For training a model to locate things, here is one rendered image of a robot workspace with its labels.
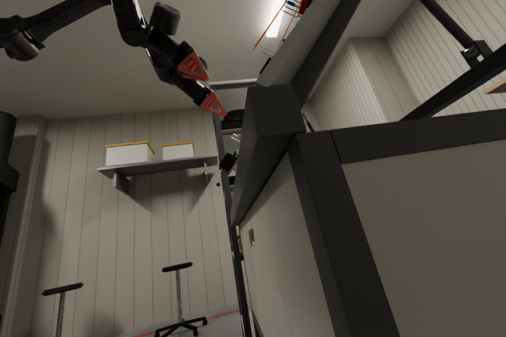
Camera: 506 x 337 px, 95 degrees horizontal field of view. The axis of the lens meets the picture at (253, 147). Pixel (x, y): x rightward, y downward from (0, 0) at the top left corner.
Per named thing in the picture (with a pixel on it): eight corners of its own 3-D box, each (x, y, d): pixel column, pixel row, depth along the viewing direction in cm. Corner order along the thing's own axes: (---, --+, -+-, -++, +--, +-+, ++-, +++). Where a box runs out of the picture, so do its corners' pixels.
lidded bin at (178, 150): (196, 165, 349) (194, 150, 358) (194, 157, 317) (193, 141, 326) (166, 168, 340) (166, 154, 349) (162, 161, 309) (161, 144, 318)
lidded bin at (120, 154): (156, 171, 341) (155, 153, 352) (147, 161, 302) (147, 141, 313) (117, 176, 331) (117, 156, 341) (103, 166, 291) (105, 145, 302)
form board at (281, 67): (233, 215, 134) (231, 214, 134) (303, 93, 174) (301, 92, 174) (269, 89, 26) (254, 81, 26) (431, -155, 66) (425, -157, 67)
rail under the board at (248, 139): (257, 137, 24) (247, 86, 26) (231, 226, 132) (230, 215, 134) (308, 131, 25) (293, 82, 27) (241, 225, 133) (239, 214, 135)
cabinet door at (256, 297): (271, 357, 64) (247, 212, 78) (251, 308, 114) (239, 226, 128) (278, 355, 64) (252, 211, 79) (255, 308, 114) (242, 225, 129)
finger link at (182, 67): (217, 77, 71) (194, 60, 72) (213, 65, 64) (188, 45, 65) (202, 94, 70) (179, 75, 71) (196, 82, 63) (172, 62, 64)
